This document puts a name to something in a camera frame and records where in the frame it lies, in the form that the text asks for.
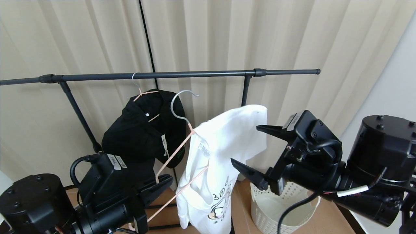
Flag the black shorts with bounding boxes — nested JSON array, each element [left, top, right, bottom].
[[102, 89, 188, 179]]

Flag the white laundry basket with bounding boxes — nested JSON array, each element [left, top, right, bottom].
[[250, 180, 321, 234]]

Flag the beige curtain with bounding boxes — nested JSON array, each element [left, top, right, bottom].
[[0, 0, 156, 195], [140, 0, 416, 182]]

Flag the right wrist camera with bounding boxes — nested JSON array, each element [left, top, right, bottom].
[[282, 110, 342, 164]]

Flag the black clothes rack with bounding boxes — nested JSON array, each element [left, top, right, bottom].
[[0, 68, 321, 230]]

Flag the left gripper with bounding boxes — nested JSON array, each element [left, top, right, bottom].
[[77, 188, 149, 234]]

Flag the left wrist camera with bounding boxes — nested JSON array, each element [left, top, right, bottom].
[[79, 153, 130, 208]]

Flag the pink clothes hanger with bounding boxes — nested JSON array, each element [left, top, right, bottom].
[[128, 90, 209, 231], [131, 72, 160, 123]]

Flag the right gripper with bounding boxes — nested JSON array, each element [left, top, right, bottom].
[[230, 124, 342, 196]]

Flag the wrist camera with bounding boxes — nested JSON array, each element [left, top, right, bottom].
[[79, 153, 130, 208], [282, 110, 342, 164]]

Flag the white printed shirt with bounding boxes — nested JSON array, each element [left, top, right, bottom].
[[175, 104, 268, 234]]

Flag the black cable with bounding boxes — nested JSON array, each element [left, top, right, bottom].
[[277, 139, 343, 234], [69, 154, 99, 208]]

